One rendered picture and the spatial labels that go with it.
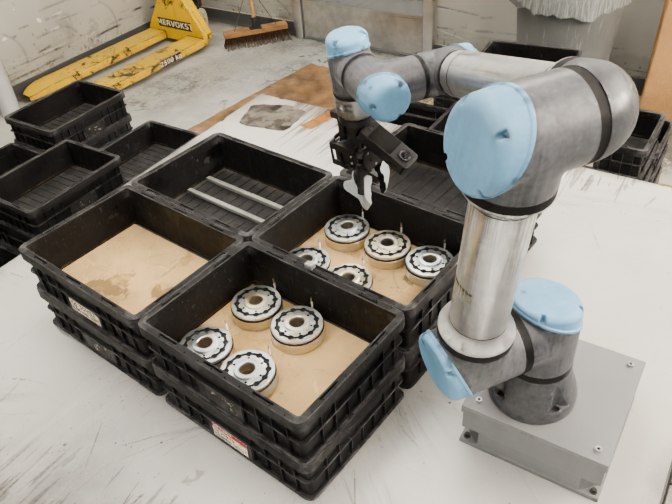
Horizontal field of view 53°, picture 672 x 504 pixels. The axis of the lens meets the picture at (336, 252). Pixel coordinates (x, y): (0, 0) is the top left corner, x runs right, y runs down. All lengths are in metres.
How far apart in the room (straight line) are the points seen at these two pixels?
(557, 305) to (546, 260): 0.62
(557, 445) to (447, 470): 0.20
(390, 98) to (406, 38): 3.51
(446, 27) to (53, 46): 2.54
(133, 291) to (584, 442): 0.94
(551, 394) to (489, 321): 0.27
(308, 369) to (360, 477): 0.21
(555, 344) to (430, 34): 3.53
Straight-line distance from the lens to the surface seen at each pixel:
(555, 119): 0.75
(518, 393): 1.19
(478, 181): 0.75
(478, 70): 1.03
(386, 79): 1.07
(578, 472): 1.24
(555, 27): 3.56
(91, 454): 1.41
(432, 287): 1.25
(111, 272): 1.58
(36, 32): 4.85
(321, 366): 1.26
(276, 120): 2.33
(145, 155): 2.96
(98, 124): 2.98
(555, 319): 1.07
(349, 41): 1.15
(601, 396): 1.29
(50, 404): 1.53
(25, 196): 2.67
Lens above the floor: 1.76
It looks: 38 degrees down
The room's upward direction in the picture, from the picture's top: 5 degrees counter-clockwise
